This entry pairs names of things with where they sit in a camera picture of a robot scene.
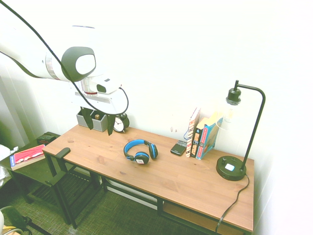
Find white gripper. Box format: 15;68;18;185
70;88;129;137

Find blue and black headphones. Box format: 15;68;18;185
123;139;159;165

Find black headphone hanger clamp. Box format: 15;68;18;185
45;147;71;187

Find grey desk organizer box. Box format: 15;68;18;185
76;108;109;133

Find black twin-bell alarm clock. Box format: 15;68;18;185
113;113;131;134

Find small black box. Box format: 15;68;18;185
36;133;57;145

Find red hardcover book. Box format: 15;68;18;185
9;144;46;171

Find black mobile phone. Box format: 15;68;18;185
170;140;187;156

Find black side table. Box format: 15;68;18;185
0;131;106;230

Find white red patterned book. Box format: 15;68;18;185
185;107;201;158

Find black orange paperback book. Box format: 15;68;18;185
190;117;208;159

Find white cloth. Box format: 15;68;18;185
0;143;20;188

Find blue paperback book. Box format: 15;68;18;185
195;111;224;161

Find black desk lamp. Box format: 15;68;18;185
215;80;267;182

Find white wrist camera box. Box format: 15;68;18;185
96;75;122;95

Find black lamp power cable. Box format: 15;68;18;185
215;173;250;233

